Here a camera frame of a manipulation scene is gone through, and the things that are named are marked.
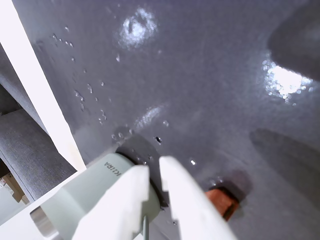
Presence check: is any grey fabric furniture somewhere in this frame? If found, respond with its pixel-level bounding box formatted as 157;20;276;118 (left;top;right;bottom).
0;43;78;203

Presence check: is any cardboard box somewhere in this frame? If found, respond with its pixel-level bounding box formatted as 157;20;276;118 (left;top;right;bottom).
0;172;30;205

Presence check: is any white underlay sheet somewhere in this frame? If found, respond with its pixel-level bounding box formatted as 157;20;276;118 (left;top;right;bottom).
0;0;118;240

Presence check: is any orange cube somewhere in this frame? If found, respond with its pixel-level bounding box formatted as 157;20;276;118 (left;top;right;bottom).
204;187;240;222

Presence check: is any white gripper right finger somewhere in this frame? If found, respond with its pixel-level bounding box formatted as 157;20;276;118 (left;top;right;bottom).
159;155;238;240

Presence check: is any grey-green steel-lined cup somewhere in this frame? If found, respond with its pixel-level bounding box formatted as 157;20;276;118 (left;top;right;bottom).
29;150;161;240

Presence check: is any black glossy mat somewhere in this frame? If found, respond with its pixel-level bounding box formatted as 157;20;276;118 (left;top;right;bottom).
11;0;320;240

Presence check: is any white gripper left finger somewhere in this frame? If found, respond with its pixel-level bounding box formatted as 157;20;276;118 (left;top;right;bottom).
72;164;151;240

